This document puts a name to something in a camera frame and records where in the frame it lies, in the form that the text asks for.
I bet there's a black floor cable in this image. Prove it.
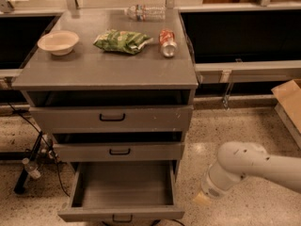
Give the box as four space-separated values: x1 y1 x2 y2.
6 101 71 198

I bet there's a green chip bag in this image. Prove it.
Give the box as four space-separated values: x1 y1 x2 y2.
93 29 153 55

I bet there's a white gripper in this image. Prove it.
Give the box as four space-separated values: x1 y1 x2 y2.
193 162 247 205

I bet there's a grey drawer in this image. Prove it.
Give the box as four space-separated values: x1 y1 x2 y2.
54 142 184 162
58 161 184 223
30 105 193 134

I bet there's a grey metal rail frame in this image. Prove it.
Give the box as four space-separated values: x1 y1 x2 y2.
195 60 301 84

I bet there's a white bowl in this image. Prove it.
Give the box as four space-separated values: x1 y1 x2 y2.
38 30 79 56

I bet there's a grey middle drawer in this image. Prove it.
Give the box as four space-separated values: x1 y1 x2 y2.
54 142 184 162

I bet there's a clear plastic water bottle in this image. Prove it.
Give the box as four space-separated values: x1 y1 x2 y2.
124 5 166 22

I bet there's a grey bottom drawer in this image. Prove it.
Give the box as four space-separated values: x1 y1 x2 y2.
58 161 184 223

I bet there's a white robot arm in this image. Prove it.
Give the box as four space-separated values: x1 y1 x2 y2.
194 141 301 205

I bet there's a grey top drawer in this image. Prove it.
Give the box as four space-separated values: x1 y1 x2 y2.
30 105 193 134

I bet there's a red soda can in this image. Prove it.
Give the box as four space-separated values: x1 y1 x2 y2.
159 29 178 57

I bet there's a grey drawer cabinet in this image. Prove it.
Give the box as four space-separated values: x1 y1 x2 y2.
10 7 199 181

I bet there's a small bottle on floor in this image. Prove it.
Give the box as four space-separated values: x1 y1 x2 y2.
22 157 41 179

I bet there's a cardboard box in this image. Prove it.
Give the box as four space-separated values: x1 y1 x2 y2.
272 79 301 133

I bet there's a black stand leg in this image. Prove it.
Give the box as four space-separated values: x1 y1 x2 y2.
13 131 43 195

